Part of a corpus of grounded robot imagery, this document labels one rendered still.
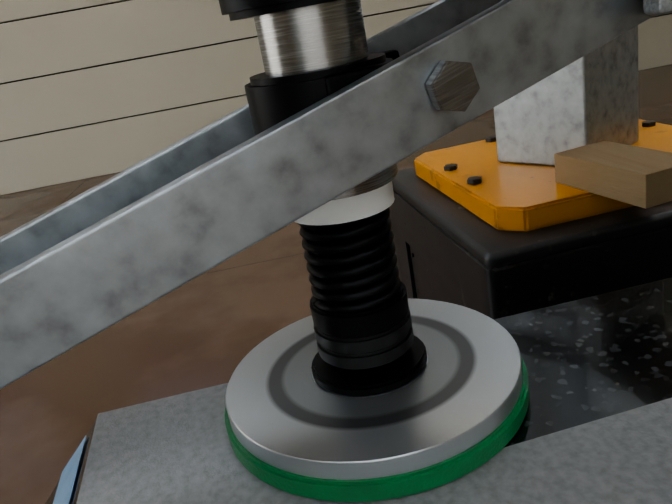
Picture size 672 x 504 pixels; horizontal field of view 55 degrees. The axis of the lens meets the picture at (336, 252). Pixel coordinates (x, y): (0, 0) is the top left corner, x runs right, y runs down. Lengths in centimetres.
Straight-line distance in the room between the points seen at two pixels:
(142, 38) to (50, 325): 609
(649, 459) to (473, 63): 25
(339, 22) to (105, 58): 613
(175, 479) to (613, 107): 101
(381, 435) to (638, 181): 67
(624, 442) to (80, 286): 32
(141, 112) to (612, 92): 556
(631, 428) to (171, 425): 32
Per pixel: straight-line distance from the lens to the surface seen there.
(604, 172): 104
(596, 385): 48
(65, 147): 668
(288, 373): 48
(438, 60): 37
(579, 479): 41
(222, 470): 45
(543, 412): 46
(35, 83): 666
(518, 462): 42
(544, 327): 55
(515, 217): 103
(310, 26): 37
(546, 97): 121
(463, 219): 112
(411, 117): 36
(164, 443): 50
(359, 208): 39
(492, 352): 47
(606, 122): 124
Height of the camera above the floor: 111
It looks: 21 degrees down
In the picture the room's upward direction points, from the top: 10 degrees counter-clockwise
